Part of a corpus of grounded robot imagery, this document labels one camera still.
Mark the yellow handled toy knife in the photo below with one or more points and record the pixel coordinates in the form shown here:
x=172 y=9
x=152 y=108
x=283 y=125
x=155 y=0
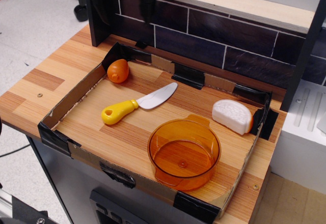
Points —
x=116 y=112

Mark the white toy cheese wedge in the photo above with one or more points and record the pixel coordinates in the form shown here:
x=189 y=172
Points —
x=233 y=115

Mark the dark brick backsplash panel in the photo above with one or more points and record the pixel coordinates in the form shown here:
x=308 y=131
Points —
x=257 y=39

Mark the black chair caster wheel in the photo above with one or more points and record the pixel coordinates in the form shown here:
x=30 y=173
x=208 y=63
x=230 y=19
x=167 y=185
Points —
x=80 y=11

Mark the dark left vertical post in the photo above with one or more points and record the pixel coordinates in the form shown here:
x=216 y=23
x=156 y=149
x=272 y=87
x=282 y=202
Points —
x=98 y=29

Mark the dark vertical post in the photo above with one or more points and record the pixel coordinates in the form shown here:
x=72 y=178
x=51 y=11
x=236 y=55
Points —
x=98 y=29
x=304 y=55

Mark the white side unit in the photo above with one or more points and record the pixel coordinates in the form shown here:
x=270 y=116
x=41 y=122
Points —
x=299 y=155

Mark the orange transparent plastic pot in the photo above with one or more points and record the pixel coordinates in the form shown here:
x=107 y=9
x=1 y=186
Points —
x=184 y=152

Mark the orange toy carrot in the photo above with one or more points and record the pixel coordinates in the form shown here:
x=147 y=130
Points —
x=118 y=71

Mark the dark right vertical post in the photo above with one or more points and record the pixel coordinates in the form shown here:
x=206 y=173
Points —
x=304 y=55

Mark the cardboard fence with black tape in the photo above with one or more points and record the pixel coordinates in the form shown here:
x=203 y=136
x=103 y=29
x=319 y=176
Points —
x=112 y=161

